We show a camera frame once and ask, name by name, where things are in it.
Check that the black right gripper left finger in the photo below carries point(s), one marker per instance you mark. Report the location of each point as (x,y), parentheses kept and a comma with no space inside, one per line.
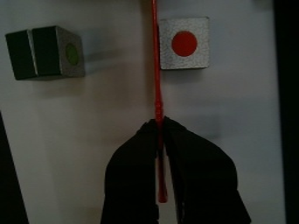
(130,175)

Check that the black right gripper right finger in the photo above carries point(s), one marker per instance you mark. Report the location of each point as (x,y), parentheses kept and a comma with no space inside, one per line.
(206,178)

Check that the red toy knife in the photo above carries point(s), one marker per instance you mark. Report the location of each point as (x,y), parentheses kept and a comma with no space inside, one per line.
(157,87)

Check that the sushi piece with green centre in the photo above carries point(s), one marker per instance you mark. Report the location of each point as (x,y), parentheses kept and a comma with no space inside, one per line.
(54,52)

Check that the sushi piece with red centre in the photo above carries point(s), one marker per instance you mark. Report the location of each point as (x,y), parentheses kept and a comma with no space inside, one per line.
(185,43)

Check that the sushi piece black nori slice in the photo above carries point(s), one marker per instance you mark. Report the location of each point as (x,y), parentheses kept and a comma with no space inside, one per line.
(21,54)

